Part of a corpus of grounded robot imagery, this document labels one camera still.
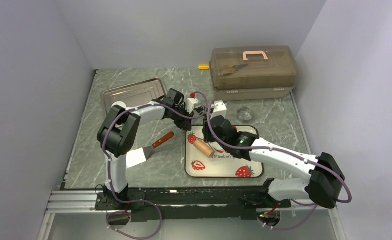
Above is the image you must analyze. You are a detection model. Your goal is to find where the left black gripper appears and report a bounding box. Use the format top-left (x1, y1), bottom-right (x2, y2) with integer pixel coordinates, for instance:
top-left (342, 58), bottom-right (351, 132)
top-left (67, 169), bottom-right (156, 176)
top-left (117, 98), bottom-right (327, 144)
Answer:
top-left (170, 105), bottom-right (194, 132)

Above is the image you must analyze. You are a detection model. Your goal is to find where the wooden rolling pin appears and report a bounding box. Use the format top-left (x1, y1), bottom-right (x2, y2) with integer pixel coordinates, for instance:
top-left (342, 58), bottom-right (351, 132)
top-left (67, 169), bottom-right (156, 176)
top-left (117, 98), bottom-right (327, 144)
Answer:
top-left (193, 138), bottom-right (214, 158)

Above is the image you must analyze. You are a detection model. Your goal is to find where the strawberry pattern white tray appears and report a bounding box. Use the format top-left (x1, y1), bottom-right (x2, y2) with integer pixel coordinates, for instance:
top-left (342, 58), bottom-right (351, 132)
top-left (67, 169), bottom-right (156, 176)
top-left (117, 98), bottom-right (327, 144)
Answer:
top-left (184, 125), bottom-right (264, 179)

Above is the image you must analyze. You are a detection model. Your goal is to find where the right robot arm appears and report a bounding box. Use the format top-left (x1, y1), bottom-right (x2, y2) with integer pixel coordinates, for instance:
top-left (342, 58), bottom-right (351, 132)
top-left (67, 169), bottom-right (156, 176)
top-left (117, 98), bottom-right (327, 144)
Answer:
top-left (203, 116), bottom-right (352, 209)

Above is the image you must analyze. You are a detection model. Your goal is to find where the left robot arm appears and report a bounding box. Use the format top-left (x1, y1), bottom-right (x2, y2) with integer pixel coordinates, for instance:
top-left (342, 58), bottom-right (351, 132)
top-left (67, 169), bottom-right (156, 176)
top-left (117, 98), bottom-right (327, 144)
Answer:
top-left (97, 88), bottom-right (205, 210)

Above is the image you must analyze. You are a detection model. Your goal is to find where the steel baking tray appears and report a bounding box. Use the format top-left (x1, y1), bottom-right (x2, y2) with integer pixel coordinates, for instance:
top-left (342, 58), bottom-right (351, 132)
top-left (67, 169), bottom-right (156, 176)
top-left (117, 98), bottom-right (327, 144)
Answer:
top-left (101, 77), bottom-right (166, 115)

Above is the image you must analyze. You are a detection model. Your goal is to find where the yellow small object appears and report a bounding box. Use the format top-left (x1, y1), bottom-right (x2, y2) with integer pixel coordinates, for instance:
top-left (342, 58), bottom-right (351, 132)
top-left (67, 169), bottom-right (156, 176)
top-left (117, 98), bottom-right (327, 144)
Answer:
top-left (198, 65), bottom-right (209, 70)

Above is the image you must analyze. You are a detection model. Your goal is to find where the brown translucent tool box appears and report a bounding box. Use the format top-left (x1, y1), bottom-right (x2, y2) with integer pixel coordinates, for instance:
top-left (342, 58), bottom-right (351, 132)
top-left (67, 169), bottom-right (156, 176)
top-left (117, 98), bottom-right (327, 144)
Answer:
top-left (209, 45), bottom-right (298, 101)

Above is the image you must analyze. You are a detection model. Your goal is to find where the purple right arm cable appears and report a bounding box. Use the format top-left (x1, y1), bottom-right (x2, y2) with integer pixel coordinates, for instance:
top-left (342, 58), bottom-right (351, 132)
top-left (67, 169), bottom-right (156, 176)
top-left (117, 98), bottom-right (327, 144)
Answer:
top-left (206, 102), bottom-right (353, 232)

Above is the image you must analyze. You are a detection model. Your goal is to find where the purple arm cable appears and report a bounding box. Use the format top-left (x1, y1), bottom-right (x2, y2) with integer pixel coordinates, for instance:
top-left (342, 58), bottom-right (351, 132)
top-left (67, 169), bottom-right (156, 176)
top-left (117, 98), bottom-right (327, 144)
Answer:
top-left (101, 91), bottom-right (210, 239)
top-left (206, 102), bottom-right (353, 232)

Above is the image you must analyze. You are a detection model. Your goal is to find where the round metal cutter ring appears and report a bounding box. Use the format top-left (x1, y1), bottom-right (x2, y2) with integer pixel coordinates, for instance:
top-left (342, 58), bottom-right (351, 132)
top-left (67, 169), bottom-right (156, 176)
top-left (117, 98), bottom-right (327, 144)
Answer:
top-left (237, 107), bottom-right (255, 122)

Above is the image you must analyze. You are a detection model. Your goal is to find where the spatula with wooden handle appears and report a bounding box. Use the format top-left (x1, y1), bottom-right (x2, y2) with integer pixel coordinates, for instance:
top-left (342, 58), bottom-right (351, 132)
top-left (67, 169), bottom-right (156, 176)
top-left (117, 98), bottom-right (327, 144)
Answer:
top-left (126, 131), bottom-right (174, 169)

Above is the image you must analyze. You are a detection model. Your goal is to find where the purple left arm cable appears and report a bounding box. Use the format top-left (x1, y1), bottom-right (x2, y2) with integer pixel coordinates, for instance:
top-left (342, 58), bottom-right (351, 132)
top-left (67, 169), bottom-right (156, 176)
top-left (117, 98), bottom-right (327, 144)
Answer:
top-left (101, 91), bottom-right (210, 239)

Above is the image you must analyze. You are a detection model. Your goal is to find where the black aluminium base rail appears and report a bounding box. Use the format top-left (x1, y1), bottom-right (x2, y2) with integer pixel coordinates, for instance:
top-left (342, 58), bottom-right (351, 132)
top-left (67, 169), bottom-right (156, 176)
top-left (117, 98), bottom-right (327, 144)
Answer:
top-left (45, 187), bottom-right (336, 223)

